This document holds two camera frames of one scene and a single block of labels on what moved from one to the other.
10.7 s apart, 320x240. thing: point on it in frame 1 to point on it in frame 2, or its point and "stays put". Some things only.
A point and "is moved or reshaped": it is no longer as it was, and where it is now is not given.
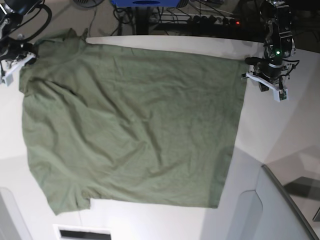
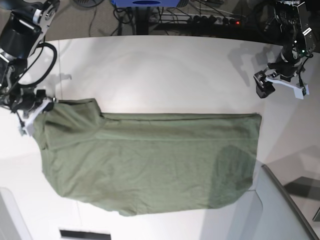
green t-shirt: x=112 y=121 is moved or reshaped
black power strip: x=195 y=18 stays put
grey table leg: x=142 y=20 stays put
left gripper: x=11 y=48 to x=25 y=99
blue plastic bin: x=151 y=3 stays put
